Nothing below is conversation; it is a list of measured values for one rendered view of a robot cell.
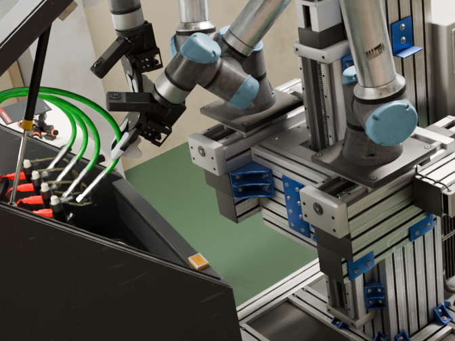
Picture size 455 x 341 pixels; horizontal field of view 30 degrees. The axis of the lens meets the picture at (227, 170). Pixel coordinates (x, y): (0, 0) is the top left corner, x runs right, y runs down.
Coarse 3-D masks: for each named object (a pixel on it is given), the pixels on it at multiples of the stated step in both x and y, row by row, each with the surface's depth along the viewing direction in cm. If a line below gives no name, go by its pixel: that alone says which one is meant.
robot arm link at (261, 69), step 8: (224, 32) 238; (216, 40) 240; (256, 48) 237; (248, 56) 237; (256, 56) 238; (248, 64) 238; (256, 64) 239; (264, 64) 243; (248, 72) 239; (256, 72) 240; (264, 72) 243
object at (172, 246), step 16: (128, 192) 233; (128, 208) 233; (144, 208) 224; (128, 224) 239; (144, 224) 222; (160, 224) 215; (144, 240) 229; (160, 240) 213; (176, 240) 208; (160, 256) 219; (176, 256) 205; (208, 272) 194
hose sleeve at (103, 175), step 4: (104, 172) 195; (100, 176) 195; (104, 176) 195; (96, 180) 195; (100, 180) 195; (104, 180) 196; (92, 184) 195; (96, 184) 195; (100, 184) 196; (88, 188) 196; (92, 188) 195; (96, 188) 196; (84, 192) 196; (88, 192) 195; (92, 192) 196; (84, 196) 196; (88, 196) 196
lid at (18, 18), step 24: (0, 0) 161; (24, 0) 148; (48, 0) 143; (72, 0) 145; (0, 24) 148; (24, 24) 142; (48, 24) 144; (0, 48) 142; (24, 48) 144; (0, 72) 144
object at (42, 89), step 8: (16, 88) 181; (24, 88) 181; (40, 88) 182; (48, 88) 183; (56, 88) 184; (0, 96) 180; (64, 96) 184; (72, 96) 185; (80, 96) 186; (88, 104) 187; (96, 104) 187; (104, 112) 189; (112, 120) 190; (120, 136) 192; (112, 160) 195; (112, 168) 195
